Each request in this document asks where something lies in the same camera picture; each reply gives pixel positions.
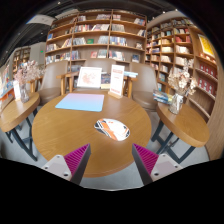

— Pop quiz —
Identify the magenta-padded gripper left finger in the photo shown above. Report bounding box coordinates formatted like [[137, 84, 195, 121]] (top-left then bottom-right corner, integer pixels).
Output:
[[41, 143, 92, 186]]

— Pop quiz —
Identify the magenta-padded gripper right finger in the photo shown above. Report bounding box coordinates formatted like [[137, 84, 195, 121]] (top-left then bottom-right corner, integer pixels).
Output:
[[131, 143, 184, 186]]

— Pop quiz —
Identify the white orange patterned computer mouse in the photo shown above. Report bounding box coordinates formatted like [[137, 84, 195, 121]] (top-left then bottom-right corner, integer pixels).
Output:
[[93, 118, 131, 142]]

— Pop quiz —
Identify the light blue pink mouse pad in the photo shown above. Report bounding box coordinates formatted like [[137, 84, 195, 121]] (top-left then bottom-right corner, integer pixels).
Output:
[[54, 92, 106, 113]]

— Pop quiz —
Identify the round wooden side table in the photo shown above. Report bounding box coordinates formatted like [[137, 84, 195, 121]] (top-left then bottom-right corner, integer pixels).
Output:
[[151, 101, 210, 164], [0, 92, 41, 163]]

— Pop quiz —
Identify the stack of colourful books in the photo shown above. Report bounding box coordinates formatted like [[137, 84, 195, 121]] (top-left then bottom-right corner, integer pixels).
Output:
[[152, 89, 174, 105]]

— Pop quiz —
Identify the white framed floral picture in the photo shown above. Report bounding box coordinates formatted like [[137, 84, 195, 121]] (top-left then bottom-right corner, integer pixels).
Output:
[[76, 66, 103, 90]]

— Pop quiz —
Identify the dark cover book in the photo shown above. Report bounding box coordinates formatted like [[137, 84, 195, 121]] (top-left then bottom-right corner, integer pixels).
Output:
[[100, 73, 112, 90]]

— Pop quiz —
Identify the white orange sign wooden base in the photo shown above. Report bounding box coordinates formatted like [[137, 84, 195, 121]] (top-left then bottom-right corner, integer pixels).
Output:
[[108, 64, 126, 100]]

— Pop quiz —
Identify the light blue book stack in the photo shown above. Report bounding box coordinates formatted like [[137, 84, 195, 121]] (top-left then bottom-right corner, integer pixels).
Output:
[[123, 70, 139, 79]]

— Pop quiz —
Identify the small white table sign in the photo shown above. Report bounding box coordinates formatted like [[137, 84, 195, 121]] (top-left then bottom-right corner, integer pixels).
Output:
[[12, 79, 22, 102]]

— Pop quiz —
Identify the brown armchair with wooden arms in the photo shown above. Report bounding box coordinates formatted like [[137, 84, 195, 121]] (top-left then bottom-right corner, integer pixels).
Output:
[[56, 58, 138, 99]]

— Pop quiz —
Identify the colourful book display rack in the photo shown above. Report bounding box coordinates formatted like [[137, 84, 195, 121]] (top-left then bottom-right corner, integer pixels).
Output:
[[0, 63, 15, 111]]

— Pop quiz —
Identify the small distant bookshelf unit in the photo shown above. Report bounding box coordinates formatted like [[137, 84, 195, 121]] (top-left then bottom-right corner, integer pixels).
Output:
[[12, 46, 32, 74]]

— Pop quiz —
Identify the angled wooden bookshelf unit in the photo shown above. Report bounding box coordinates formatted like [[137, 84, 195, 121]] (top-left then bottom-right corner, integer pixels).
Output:
[[145, 15, 224, 161]]

